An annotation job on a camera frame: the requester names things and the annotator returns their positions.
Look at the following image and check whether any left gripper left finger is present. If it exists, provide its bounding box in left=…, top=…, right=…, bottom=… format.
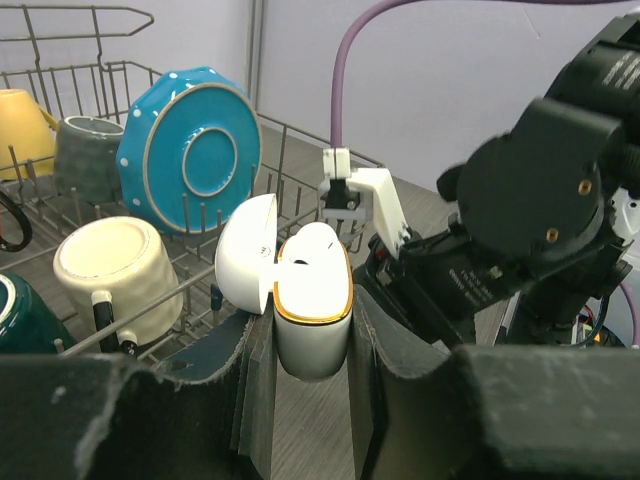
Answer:
left=1, top=311, right=276, bottom=479

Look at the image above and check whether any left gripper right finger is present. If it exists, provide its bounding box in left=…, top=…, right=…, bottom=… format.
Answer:
left=347, top=288, right=639, bottom=479

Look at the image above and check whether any grey wire dish rack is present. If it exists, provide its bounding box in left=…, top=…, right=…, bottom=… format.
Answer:
left=0, top=3, right=386, bottom=361

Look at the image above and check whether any grey mug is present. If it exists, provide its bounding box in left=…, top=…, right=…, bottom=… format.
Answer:
left=53, top=115, right=124, bottom=204

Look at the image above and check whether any white charging case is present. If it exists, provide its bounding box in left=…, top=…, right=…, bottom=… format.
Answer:
left=215, top=194, right=354, bottom=382

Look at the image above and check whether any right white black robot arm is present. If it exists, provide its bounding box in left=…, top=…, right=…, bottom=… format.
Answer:
left=354, top=12, right=639, bottom=348

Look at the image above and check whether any orange mug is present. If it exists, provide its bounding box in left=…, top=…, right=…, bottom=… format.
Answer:
left=1, top=192, right=33, bottom=253

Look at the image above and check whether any dark green mug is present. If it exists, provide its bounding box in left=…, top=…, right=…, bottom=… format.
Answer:
left=1, top=272, right=76, bottom=354

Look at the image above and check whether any yellow mug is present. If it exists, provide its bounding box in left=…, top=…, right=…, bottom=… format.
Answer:
left=1, top=88, right=58, bottom=180

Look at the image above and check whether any blue plate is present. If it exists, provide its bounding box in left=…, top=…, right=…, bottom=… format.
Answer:
left=116, top=66, right=262, bottom=235

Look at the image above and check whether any white earbud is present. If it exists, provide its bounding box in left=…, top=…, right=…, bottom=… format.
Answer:
left=283, top=222, right=342, bottom=265

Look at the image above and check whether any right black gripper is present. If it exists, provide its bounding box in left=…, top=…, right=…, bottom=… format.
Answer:
left=355, top=228, right=520, bottom=345

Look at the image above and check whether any cream white mug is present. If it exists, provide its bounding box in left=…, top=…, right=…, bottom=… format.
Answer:
left=53, top=216, right=183, bottom=355

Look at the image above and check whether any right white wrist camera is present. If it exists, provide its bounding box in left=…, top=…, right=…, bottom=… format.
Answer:
left=317, top=147, right=411, bottom=259

